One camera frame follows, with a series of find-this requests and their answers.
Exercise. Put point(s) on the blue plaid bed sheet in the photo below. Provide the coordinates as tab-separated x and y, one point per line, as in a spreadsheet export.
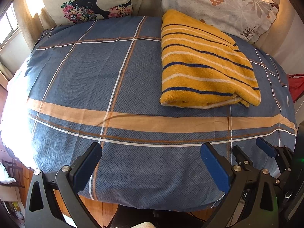
101	82

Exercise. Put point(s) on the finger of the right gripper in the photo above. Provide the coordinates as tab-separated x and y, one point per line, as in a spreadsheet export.
270	149
241	157

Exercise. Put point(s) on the red cloth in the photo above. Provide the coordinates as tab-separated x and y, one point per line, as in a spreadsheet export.
296	86

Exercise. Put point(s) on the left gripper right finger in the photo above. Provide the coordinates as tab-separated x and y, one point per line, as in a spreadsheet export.
260	210

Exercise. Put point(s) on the leaf print pillow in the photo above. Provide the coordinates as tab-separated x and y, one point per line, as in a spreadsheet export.
247	19

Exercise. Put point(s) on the dark wooden chair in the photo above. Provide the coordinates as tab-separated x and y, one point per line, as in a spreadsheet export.
11	174

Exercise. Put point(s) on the yellow striped knit sweater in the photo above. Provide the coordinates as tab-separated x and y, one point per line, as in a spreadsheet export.
202	67

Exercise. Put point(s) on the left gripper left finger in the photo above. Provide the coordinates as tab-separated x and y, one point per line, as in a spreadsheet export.
42	208

